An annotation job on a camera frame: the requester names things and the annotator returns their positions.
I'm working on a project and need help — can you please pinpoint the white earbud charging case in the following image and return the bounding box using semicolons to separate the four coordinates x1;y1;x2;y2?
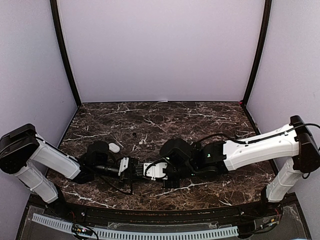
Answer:
108;142;121;153

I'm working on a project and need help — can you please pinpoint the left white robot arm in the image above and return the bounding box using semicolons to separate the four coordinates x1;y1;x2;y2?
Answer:
0;123;134;218

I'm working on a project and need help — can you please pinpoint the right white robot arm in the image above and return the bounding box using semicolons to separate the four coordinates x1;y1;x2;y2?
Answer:
159;115;320;217

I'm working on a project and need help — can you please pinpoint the green circuit board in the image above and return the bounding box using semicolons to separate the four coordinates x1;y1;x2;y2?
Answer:
71;224;93;236

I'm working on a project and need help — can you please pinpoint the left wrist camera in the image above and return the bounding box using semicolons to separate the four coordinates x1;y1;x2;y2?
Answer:
118;156;144;178

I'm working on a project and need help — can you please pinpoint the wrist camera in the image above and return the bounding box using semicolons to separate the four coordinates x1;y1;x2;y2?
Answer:
142;162;168;181
118;156;144;178

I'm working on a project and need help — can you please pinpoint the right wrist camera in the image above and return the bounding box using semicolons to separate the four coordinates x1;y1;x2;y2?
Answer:
142;162;168;181

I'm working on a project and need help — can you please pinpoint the grey slotted cable duct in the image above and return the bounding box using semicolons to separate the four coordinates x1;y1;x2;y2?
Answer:
31;213;239;240

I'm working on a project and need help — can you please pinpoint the black front rail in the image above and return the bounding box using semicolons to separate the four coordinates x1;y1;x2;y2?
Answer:
27;193;298;226

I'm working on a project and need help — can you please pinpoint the left black frame post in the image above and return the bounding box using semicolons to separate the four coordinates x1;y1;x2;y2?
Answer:
49;0;82;108

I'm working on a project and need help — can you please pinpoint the black frame post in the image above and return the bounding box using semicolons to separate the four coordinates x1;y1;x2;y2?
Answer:
49;0;82;108
241;0;272;108

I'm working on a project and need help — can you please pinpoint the right black frame post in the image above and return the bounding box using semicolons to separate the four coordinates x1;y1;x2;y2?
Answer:
241;0;272;108

